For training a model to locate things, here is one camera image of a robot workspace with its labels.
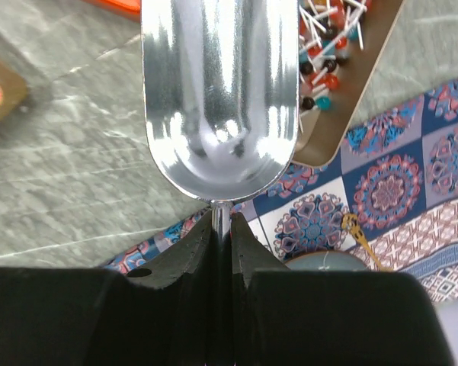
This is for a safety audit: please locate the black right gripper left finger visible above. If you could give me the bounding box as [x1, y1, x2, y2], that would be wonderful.
[0, 215, 211, 365]

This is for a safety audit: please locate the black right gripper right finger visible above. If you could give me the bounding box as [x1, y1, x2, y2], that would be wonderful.
[231, 213, 454, 365]

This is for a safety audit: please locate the silver metal scoop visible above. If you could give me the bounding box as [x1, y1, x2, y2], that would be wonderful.
[141, 0, 299, 242]

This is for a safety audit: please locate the orange tin of lollipops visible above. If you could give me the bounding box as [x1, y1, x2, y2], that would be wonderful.
[86, 0, 141, 13]

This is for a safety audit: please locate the teal ceramic plate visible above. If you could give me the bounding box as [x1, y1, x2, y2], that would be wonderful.
[285, 251, 370, 271]

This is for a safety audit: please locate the patterned blue placemat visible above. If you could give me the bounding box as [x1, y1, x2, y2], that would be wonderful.
[106, 75, 458, 306]

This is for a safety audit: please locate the beige tin of small lollipops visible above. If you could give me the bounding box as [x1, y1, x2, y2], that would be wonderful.
[293, 1, 403, 168]

